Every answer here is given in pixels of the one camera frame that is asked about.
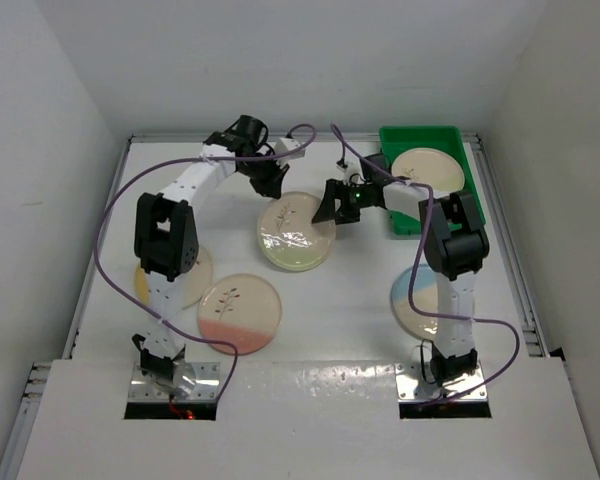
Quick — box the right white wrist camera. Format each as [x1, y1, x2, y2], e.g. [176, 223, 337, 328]
[341, 162, 365, 185]

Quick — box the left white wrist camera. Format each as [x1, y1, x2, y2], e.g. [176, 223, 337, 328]
[274, 137, 305, 161]

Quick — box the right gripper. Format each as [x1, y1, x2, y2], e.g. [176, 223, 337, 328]
[314, 179, 372, 226]

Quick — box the pink cream plate front left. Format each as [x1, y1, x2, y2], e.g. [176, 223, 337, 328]
[197, 273, 282, 355]

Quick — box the blue cream plate right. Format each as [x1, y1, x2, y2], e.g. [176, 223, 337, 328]
[390, 263, 438, 341]

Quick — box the yellow cream plate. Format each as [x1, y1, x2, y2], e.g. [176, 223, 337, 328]
[134, 246, 213, 309]

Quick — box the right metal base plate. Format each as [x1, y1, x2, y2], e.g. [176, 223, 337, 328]
[395, 361, 488, 404]

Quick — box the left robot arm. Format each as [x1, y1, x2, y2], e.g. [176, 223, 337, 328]
[133, 115, 288, 387]

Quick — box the green cream plate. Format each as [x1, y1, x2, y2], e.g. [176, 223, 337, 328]
[391, 148, 465, 192]
[256, 191, 336, 272]

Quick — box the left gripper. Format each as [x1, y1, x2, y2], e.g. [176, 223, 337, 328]
[237, 148, 288, 198]

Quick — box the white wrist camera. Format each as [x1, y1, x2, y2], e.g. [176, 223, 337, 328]
[274, 137, 305, 161]
[341, 162, 365, 185]

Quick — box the black cable at right base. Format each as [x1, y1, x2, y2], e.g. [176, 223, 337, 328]
[417, 338, 449, 386]

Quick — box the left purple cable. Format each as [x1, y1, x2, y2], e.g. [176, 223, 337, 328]
[94, 123, 317, 406]

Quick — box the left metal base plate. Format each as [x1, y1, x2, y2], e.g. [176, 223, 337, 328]
[127, 362, 220, 404]

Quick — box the green plastic bin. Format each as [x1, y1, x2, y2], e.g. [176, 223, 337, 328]
[378, 125, 487, 239]

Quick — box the metal base plate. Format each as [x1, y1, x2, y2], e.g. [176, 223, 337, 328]
[395, 361, 488, 404]
[127, 362, 220, 404]

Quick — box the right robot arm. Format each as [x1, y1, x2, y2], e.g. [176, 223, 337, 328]
[312, 157, 490, 386]

